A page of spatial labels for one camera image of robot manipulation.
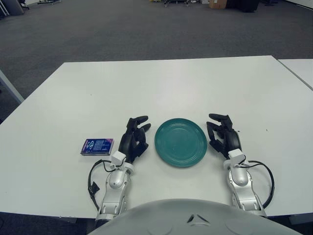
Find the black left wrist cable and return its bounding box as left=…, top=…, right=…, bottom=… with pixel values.
left=88, top=159, right=116, bottom=214

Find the black office furniture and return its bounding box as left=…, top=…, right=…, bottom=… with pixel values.
left=226, top=0, right=260, bottom=13

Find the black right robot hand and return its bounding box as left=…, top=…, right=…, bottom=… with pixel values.
left=206, top=113, right=246, bottom=167

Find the teal round plate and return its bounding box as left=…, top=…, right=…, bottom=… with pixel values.
left=154, top=117, right=208, bottom=168

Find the grey desk edge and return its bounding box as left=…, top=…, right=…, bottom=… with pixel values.
left=0, top=70, right=25, bottom=106

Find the grey robot torso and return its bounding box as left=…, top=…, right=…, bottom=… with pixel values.
left=87, top=198, right=313, bottom=235

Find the brown cardboard box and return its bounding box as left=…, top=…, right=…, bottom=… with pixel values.
left=208, top=0, right=227, bottom=9

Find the white adjacent table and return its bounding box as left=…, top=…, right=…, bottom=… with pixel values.
left=277, top=58, right=313, bottom=90

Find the blue purple gum box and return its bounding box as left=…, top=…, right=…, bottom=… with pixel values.
left=80, top=138, right=115, bottom=157

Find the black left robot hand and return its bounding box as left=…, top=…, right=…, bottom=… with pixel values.
left=111, top=115, right=152, bottom=169

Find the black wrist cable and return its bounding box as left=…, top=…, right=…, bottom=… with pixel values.
left=241, top=160, right=275, bottom=209
left=88, top=159, right=116, bottom=214

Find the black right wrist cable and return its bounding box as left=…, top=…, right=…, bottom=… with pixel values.
left=241, top=160, right=275, bottom=209

